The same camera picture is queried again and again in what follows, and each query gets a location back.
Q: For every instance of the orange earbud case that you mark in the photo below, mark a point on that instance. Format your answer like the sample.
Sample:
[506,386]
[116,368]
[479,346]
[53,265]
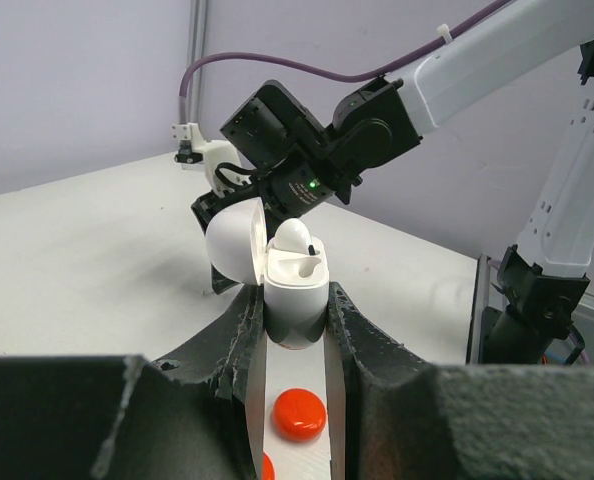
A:
[298,415]
[268,471]

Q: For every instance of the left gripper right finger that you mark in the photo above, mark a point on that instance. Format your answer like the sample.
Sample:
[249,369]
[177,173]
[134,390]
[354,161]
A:
[393,415]

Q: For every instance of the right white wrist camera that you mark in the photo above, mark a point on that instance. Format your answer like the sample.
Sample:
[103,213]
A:
[193,149]

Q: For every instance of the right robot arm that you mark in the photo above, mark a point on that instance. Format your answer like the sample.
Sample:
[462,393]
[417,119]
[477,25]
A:
[492,107]

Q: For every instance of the aluminium mounting rail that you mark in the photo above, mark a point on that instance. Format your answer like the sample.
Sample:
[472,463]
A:
[485,295]

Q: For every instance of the white earbud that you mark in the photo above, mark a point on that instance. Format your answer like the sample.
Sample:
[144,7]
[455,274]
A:
[293,236]

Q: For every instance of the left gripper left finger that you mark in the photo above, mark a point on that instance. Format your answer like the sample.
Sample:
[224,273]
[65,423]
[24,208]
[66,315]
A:
[197,412]

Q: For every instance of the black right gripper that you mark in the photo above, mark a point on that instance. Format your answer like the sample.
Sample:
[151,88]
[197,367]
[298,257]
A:
[205,208]

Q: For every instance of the white earbud case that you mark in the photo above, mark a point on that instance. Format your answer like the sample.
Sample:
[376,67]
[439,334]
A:
[295,286]

